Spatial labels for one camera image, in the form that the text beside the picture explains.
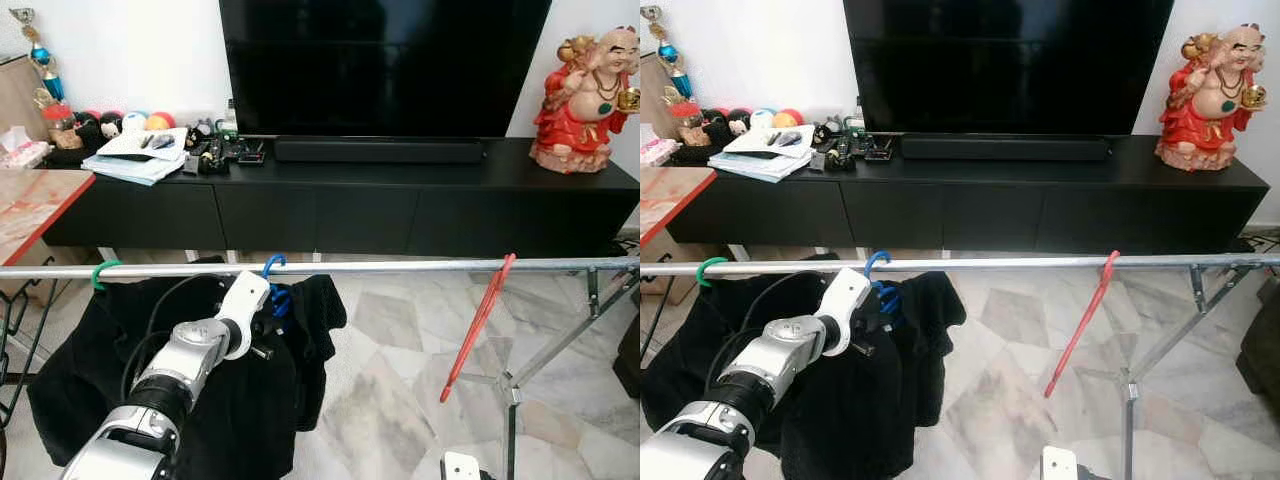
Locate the blue plastic hanger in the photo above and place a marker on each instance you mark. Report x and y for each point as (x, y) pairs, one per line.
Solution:
(281, 300)
(888, 300)

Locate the plain black shirt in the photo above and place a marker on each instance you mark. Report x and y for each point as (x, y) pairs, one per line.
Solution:
(310, 330)
(930, 340)

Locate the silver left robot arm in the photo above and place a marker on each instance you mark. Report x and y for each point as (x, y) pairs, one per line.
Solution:
(770, 365)
(170, 370)

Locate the green hanger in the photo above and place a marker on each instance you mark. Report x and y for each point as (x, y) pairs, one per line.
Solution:
(103, 270)
(710, 266)

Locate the red plastic hanger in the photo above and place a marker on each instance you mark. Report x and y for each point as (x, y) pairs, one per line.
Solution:
(480, 325)
(1083, 325)

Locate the black hanger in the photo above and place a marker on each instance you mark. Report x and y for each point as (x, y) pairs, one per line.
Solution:
(10, 312)

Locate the black TV cabinet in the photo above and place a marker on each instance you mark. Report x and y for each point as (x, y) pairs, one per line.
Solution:
(350, 215)
(1000, 212)

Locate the steel clothes rack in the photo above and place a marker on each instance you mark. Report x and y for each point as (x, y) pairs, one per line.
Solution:
(1000, 264)
(400, 266)

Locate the pile of black electronics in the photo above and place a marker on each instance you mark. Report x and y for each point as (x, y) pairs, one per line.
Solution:
(850, 145)
(222, 150)

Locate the black printed T-shirt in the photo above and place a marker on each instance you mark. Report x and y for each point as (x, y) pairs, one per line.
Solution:
(672, 340)
(80, 380)

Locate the stack of white booklets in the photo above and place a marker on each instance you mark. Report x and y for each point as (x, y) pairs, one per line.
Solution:
(770, 152)
(140, 155)

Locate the black soundbar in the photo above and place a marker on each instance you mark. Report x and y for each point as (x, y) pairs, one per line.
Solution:
(380, 150)
(1005, 147)

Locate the orange ball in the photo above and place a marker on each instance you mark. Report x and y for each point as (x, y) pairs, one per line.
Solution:
(790, 118)
(160, 121)

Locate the marble top folding table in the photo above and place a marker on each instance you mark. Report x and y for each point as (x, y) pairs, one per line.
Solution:
(672, 200)
(35, 210)

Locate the white blue ball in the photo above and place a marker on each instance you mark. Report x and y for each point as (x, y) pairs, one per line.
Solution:
(134, 121)
(763, 118)

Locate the jar with red lid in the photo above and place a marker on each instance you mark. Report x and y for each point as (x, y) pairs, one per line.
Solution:
(688, 118)
(60, 122)

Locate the pink white tissue pack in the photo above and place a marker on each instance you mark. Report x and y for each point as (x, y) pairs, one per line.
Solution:
(22, 150)
(655, 148)

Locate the black flat television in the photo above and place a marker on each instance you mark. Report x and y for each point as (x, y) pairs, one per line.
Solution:
(1005, 60)
(380, 60)

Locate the blue gold trophy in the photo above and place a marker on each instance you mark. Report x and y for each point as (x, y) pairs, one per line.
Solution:
(672, 50)
(42, 55)

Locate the red laughing Buddha statue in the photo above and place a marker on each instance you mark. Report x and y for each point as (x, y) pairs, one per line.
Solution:
(585, 110)
(1210, 105)

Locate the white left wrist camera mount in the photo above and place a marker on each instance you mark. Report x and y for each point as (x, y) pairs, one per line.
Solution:
(245, 300)
(845, 298)

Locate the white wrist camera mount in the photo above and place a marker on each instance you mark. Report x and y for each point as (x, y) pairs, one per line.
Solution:
(1060, 463)
(245, 300)
(460, 466)
(845, 298)

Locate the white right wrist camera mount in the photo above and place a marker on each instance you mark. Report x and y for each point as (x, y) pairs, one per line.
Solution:
(1060, 463)
(460, 466)

